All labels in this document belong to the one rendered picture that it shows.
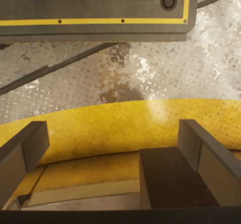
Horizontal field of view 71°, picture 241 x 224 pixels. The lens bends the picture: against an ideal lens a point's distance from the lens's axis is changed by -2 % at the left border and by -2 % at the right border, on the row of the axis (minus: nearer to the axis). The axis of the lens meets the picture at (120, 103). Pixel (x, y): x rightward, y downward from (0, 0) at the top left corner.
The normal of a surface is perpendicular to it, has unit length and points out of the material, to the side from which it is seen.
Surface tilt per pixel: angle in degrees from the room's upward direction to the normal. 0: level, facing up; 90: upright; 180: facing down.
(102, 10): 0
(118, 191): 90
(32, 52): 0
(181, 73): 0
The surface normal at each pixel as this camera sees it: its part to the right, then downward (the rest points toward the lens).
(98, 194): -0.15, -0.94
